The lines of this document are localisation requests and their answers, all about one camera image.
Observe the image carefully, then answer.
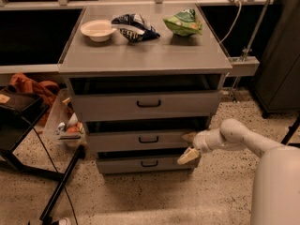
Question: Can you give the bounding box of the black stand with bag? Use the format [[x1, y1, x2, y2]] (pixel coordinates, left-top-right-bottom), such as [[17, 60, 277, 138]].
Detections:
[[0, 90, 85, 225]]

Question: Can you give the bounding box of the grey bottom drawer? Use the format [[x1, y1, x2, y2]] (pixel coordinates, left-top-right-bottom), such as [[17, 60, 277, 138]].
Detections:
[[97, 156, 200, 174]]

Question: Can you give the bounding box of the green chip bag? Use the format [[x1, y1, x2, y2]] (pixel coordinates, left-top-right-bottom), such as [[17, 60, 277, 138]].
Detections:
[[163, 8, 202, 37]]

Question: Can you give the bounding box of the dark grey cabinet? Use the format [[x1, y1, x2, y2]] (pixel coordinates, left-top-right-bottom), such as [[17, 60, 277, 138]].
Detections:
[[251, 0, 300, 118]]

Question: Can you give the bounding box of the black tripod leg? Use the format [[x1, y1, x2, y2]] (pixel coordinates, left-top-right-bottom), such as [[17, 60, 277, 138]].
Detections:
[[281, 113, 300, 145]]

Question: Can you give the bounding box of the orange jacket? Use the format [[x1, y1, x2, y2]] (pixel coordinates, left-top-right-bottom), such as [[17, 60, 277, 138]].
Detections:
[[5, 73, 60, 126]]

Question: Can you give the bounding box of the grey drawer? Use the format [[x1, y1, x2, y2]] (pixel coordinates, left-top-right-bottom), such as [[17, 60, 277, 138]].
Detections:
[[97, 156, 200, 174], [71, 91, 221, 122], [87, 130, 190, 152]]

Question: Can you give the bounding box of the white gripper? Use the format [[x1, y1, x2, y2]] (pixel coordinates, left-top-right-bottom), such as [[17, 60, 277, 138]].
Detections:
[[177, 131, 212, 165]]

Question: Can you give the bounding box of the grey top drawer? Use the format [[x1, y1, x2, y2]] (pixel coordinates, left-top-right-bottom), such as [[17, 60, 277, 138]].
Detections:
[[71, 91, 221, 122]]

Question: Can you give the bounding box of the clear plastic bin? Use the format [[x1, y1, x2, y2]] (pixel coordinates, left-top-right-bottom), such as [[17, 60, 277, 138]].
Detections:
[[43, 88, 86, 148]]

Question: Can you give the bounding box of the white paper bowl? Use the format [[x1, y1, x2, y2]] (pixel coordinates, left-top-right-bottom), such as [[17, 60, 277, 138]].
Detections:
[[80, 20, 116, 42]]

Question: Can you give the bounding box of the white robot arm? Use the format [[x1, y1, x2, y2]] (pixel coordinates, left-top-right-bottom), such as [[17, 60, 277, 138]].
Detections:
[[177, 118, 300, 225]]

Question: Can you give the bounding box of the white power cable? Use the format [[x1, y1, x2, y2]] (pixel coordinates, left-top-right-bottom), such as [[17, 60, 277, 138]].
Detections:
[[218, 2, 244, 45]]

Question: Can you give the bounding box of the blue chip bag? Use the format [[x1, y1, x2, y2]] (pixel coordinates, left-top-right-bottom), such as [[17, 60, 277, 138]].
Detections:
[[111, 14, 160, 42]]

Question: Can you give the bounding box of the grey drawer cabinet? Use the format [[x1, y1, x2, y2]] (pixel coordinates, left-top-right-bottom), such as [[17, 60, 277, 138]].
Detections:
[[59, 4, 232, 162]]

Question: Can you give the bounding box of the metal pole stand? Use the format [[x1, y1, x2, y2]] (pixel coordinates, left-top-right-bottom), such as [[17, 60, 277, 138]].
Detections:
[[229, 0, 272, 102]]

